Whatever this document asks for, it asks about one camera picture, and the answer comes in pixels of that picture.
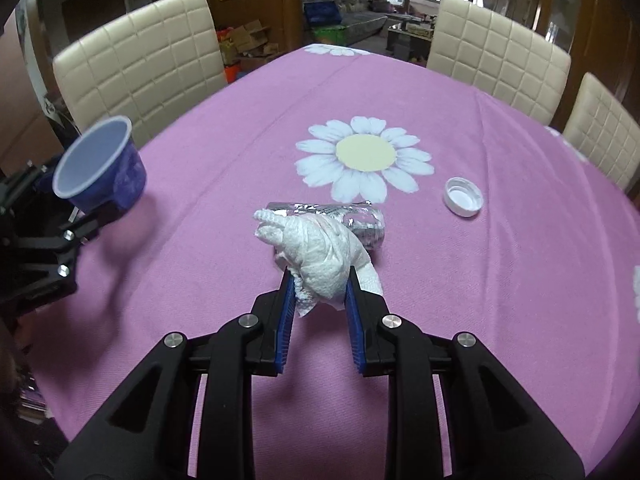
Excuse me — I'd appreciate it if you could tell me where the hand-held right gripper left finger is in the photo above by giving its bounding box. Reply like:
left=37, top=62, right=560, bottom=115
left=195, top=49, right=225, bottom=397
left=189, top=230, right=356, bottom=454
left=54, top=269, right=298, bottom=480

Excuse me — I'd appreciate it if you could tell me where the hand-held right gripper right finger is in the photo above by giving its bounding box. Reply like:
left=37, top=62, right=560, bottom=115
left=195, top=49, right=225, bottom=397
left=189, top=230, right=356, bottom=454
left=346, top=266, right=586, bottom=480

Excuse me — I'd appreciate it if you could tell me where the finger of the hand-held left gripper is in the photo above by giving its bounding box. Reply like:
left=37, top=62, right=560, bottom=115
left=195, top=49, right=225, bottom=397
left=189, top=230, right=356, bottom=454
left=0, top=157, right=62, bottom=216
left=64, top=207, right=126, bottom=247

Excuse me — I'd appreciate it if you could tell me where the blue plastic cup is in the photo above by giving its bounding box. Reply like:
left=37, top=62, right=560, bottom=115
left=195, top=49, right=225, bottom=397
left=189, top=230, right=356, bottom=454
left=52, top=115, right=148, bottom=213

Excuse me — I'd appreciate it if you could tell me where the white tissue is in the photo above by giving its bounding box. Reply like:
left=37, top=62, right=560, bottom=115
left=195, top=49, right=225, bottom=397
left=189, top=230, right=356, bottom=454
left=253, top=208, right=384, bottom=318

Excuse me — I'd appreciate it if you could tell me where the silver blister pack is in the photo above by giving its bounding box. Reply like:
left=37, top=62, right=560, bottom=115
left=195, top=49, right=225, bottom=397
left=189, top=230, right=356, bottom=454
left=265, top=201, right=386, bottom=251

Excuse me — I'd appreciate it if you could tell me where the cream quilted dining chair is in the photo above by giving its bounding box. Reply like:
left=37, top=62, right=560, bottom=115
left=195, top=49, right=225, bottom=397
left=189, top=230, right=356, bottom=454
left=426, top=0, right=572, bottom=127
left=562, top=72, right=640, bottom=193
left=52, top=0, right=228, bottom=148

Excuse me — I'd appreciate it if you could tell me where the white plastic bottle cap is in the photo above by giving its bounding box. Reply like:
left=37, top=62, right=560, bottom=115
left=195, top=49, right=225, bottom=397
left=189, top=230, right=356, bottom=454
left=443, top=176, right=484, bottom=218

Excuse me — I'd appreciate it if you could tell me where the pile of cardboard boxes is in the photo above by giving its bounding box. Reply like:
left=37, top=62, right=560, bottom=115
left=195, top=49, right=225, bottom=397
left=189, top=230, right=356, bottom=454
left=220, top=20, right=282, bottom=70

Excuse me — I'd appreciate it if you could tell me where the wooden cabinet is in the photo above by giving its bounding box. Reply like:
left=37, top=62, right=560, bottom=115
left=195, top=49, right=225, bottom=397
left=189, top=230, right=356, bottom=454
left=215, top=0, right=306, bottom=57

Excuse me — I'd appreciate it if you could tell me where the glass coffee table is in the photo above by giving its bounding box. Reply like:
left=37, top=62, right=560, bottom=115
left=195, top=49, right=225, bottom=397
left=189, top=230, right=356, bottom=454
left=387, top=15, right=436, bottom=61

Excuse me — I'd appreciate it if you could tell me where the grey patterned sofa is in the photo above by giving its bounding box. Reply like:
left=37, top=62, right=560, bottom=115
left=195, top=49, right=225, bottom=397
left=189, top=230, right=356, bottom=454
left=302, top=0, right=401, bottom=47

